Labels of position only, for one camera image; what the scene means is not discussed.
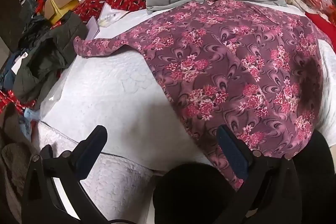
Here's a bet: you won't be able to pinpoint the yellow box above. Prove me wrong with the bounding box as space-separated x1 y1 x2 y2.
49 1 69 25

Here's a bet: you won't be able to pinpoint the white paper booklet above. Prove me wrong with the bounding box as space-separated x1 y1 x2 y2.
98 3 129 28

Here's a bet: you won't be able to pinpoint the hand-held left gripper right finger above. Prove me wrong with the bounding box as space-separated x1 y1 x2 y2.
215 124 306 224

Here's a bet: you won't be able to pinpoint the plain red cloth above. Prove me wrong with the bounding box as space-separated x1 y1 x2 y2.
304 11 336 41

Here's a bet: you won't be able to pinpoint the red patterned cloth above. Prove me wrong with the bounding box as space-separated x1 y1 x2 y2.
0 90 38 115

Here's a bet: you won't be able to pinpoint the brown fleece cloth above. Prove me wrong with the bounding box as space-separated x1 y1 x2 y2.
0 103 40 224

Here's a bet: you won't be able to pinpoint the purple floral blouse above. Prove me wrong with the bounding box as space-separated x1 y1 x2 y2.
73 0 334 191

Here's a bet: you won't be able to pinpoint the dark wooden cabinet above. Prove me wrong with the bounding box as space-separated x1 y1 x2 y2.
0 0 22 69

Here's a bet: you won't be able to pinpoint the olive green jacket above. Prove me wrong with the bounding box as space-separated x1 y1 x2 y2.
13 11 88 109

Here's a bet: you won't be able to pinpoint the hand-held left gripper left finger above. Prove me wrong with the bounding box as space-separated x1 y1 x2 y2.
21 125 116 224

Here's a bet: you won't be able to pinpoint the white quilted bed cover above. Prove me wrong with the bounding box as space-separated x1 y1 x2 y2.
37 1 336 224

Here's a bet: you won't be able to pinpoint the blue cloth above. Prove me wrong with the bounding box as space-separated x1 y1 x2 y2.
0 51 27 91

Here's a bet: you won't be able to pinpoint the person's black pants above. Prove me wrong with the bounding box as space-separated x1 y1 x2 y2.
152 130 336 224

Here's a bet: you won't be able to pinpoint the pale purple card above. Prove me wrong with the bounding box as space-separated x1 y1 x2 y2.
85 17 100 40

